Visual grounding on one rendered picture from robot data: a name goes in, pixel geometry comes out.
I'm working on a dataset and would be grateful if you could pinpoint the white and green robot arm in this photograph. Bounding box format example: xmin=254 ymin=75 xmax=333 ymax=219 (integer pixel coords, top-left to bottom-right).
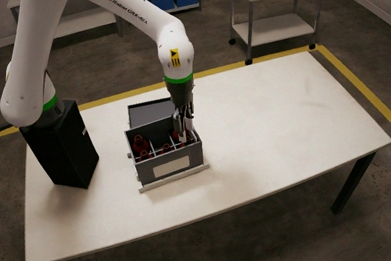
xmin=0 ymin=0 xmax=195 ymax=133

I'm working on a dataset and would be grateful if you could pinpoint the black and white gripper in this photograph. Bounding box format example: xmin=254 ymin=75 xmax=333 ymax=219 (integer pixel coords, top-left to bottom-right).
xmin=170 ymin=91 xmax=194 ymax=143

